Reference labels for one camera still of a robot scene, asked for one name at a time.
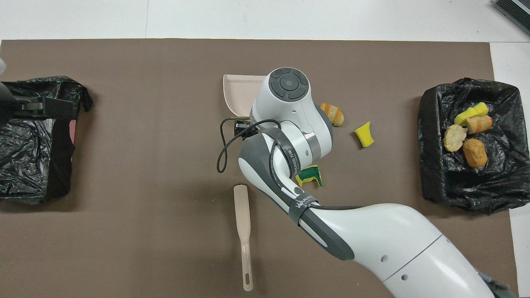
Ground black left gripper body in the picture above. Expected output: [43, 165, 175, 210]
[0, 82, 19, 125]

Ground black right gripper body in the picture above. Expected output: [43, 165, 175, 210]
[234, 119, 259, 135]

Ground beige plastic dustpan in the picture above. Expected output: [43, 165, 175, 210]
[223, 74, 266, 118]

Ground yellow sponge piece green top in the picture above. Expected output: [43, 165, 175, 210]
[295, 165, 323, 188]

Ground beige hand brush black bristles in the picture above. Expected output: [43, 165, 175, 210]
[233, 185, 254, 292]

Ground large striped croissant piece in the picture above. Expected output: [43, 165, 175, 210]
[320, 103, 345, 127]

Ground small curved yellow sponge piece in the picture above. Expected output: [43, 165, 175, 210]
[354, 121, 375, 148]

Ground pale torn bread piece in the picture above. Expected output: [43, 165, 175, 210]
[443, 124, 467, 152]

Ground wide yellow sponge piece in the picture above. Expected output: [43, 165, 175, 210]
[454, 102, 489, 126]

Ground brown fried bread nugget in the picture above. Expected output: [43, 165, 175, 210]
[463, 139, 488, 168]

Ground small striped croissant piece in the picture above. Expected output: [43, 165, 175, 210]
[466, 115, 493, 134]

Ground pink bin lined black bag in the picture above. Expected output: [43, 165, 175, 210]
[0, 76, 94, 203]

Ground brown paper table mat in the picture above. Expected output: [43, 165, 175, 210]
[0, 38, 520, 298]

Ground dark ribbed panel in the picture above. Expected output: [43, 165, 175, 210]
[494, 0, 530, 36]

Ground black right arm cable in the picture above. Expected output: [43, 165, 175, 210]
[217, 118, 365, 212]

